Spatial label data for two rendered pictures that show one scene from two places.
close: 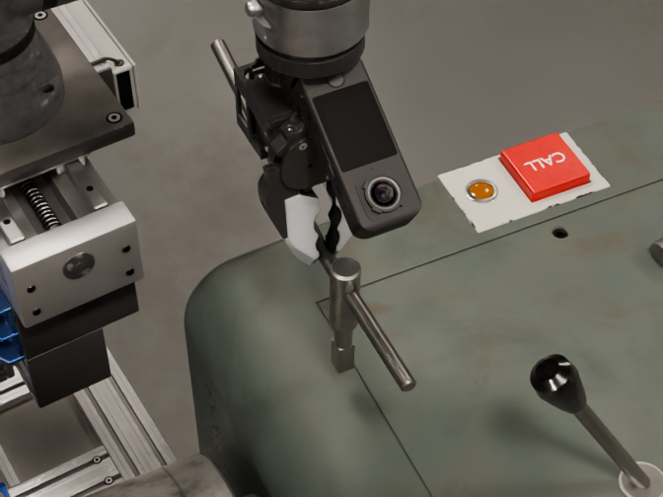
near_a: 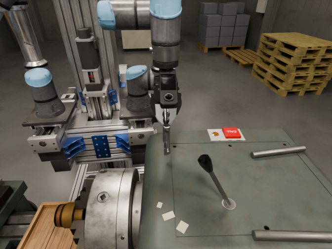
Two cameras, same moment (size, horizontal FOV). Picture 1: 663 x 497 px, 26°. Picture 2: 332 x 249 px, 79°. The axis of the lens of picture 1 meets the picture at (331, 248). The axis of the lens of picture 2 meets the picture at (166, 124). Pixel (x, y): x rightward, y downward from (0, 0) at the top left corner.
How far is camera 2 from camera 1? 0.52 m
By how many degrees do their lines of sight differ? 22
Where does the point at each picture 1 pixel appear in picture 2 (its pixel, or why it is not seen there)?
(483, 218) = (213, 138)
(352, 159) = (164, 88)
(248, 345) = (152, 147)
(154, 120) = not seen: hidden behind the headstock
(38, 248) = (134, 130)
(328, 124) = (161, 80)
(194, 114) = not seen: hidden behind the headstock
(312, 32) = (160, 53)
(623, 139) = (252, 133)
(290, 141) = (156, 87)
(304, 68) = (159, 64)
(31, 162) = (139, 115)
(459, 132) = not seen: hidden behind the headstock
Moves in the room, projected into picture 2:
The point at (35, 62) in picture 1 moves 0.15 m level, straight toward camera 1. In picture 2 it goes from (145, 100) to (139, 113)
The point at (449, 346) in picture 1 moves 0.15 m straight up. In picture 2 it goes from (193, 159) to (197, 122)
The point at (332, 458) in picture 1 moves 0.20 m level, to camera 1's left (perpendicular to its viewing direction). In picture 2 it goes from (155, 173) to (104, 155)
